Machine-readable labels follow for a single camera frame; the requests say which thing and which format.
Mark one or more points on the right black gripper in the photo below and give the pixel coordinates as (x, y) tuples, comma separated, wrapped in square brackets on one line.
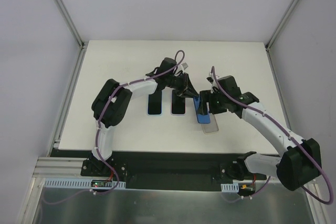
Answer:
[(208, 100)]

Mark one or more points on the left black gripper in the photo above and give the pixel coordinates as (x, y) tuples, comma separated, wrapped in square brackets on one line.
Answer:
[(184, 85)]

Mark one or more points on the dark blue phone case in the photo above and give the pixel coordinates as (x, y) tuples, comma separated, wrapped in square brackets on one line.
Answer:
[(201, 119)]

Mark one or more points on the lavender phone case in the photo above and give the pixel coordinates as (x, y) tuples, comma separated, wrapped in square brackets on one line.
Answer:
[(178, 115)]

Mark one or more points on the clear translucent phone case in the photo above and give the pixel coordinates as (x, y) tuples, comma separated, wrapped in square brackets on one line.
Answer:
[(212, 127)]

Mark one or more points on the light blue phone case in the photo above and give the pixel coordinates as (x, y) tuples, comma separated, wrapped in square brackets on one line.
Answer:
[(155, 115)]

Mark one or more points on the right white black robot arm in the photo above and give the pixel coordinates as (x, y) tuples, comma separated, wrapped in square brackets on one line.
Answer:
[(298, 160)]

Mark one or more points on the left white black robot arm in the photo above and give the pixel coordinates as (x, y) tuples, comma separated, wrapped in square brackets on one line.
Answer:
[(111, 103)]

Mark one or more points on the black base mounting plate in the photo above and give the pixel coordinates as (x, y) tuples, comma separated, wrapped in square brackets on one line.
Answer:
[(174, 182)]

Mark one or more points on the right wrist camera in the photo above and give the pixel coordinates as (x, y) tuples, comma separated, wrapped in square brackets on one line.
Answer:
[(212, 79)]

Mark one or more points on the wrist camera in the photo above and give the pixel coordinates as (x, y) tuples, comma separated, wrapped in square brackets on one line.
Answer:
[(212, 79), (182, 67)]

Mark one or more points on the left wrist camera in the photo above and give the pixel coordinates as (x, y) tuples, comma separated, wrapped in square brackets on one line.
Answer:
[(182, 67)]

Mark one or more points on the right white slotted cable duct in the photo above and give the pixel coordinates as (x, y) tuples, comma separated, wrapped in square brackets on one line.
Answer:
[(230, 188)]

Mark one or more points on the white slotted cable duct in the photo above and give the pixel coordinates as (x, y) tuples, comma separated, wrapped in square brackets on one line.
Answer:
[(230, 188), (74, 183)]

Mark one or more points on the right aluminium frame post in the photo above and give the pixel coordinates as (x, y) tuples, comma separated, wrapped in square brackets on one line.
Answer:
[(282, 23)]

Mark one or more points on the aluminium frame post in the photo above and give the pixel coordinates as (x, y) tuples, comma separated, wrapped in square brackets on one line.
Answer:
[(282, 23), (70, 23)]

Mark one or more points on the left aluminium frame post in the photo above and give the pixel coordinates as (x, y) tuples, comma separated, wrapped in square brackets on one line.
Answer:
[(70, 23)]

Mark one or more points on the left white slotted cable duct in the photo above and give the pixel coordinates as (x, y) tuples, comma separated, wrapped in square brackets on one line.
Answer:
[(74, 183)]

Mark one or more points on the horizontal aluminium extrusion rail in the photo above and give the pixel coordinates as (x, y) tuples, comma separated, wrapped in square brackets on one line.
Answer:
[(52, 167)]

